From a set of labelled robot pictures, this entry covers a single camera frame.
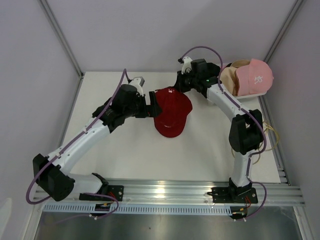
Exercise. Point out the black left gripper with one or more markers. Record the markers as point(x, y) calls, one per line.
point(152, 110)

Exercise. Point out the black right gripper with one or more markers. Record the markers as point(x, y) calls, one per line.
point(179, 81)

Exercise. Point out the red baseball cap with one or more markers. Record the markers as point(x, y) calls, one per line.
point(176, 107)

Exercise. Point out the pink baseball cap white logo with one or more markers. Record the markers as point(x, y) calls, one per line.
point(254, 78)

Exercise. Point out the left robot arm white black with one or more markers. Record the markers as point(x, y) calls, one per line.
point(53, 172)

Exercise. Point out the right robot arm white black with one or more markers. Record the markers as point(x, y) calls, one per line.
point(246, 131)

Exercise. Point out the beige baseball cap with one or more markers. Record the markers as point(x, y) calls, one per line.
point(229, 78)

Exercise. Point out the white plastic basket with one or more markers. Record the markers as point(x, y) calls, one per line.
point(242, 96)

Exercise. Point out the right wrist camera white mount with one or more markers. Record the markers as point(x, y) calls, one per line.
point(186, 65)

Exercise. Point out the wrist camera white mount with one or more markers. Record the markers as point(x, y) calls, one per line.
point(186, 65)
point(138, 83)

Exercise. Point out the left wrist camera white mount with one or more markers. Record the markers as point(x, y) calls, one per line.
point(138, 83)

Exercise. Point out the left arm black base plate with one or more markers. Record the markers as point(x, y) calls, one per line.
point(106, 193)

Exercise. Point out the beige wire hat stand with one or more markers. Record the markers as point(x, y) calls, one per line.
point(269, 130)

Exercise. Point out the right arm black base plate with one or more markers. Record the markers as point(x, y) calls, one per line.
point(233, 195)

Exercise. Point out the right aluminium corner post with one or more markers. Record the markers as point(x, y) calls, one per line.
point(284, 28)

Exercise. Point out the aluminium corner post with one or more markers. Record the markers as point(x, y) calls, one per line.
point(57, 30)
point(284, 28)

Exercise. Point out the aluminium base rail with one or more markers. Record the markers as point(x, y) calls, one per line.
point(169, 192)

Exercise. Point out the white slotted cable duct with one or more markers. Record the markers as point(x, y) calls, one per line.
point(147, 209)

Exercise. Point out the left aluminium corner post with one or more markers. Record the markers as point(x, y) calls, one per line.
point(57, 30)

